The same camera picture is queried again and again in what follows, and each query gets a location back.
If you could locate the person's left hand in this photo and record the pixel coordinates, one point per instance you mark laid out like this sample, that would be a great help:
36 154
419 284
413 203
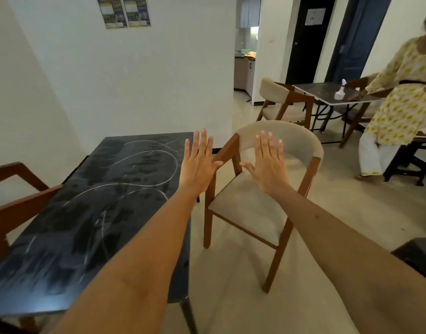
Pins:
197 170

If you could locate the person's right hand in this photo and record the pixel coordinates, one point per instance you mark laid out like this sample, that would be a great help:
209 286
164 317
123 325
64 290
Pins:
270 166

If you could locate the beige cushioned wooden chair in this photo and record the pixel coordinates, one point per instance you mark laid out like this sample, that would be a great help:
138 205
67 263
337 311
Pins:
21 208
247 208
272 90
355 116

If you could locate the person's right forearm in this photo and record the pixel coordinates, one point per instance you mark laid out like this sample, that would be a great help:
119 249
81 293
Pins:
338 246

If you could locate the person's left forearm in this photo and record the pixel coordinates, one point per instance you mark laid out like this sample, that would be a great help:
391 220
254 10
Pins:
129 274

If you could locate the dark marble folding table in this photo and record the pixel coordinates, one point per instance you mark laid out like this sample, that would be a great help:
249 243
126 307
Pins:
320 90

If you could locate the kitchen counter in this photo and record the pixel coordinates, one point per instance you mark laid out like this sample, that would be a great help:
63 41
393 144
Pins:
240 73

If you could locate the white spray bottle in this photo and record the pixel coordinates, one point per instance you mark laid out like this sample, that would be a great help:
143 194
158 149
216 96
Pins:
340 92

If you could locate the black marble table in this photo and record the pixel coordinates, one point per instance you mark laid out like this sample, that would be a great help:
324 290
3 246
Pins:
94 205

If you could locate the black door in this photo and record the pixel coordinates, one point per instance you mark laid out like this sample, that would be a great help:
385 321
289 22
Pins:
306 48

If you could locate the blue door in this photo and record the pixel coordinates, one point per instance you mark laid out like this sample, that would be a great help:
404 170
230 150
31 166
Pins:
359 38

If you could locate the white paper notice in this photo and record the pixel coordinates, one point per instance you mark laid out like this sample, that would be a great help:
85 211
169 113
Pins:
315 16

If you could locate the black object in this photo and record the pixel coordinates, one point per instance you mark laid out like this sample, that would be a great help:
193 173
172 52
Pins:
418 257

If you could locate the grey wall cabinets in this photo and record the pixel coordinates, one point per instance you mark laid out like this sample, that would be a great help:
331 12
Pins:
249 12

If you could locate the colourful wall poster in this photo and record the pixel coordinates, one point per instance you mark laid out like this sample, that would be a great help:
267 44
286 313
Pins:
112 12
136 10

